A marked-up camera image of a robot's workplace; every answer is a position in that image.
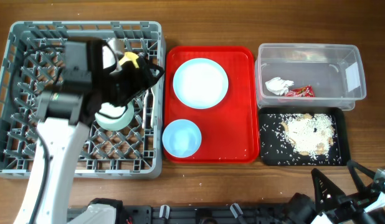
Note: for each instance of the white tissue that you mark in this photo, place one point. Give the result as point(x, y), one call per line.
point(278, 86)

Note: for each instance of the blue bowl with rice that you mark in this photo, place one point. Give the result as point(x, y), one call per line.
point(181, 138)

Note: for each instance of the red plastic tray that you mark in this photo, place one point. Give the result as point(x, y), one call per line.
point(230, 130)

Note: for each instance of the yellow plastic cup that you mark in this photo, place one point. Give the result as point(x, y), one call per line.
point(129, 57)

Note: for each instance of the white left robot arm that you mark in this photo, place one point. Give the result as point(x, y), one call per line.
point(66, 110)

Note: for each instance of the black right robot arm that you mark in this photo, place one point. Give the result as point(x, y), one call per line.
point(304, 207)

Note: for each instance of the grey dishwasher rack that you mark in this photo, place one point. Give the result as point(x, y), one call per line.
point(31, 61)

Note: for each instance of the white plastic fork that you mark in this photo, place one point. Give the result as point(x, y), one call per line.
point(145, 104)

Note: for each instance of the red snack wrapper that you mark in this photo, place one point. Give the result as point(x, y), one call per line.
point(306, 91)

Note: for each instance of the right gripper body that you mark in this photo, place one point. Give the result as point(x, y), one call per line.
point(353, 206)

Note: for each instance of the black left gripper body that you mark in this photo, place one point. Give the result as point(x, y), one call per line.
point(118, 87)

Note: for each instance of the black plastic tray bin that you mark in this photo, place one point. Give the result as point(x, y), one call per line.
point(275, 149)

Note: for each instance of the spilled rice food waste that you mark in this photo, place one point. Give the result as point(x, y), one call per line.
point(309, 135)

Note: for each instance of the light blue plate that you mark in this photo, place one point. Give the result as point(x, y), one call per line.
point(200, 83)

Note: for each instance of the clear plastic bin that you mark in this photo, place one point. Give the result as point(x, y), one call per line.
point(334, 71)

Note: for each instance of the light green bowl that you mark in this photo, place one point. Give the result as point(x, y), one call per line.
point(114, 118)

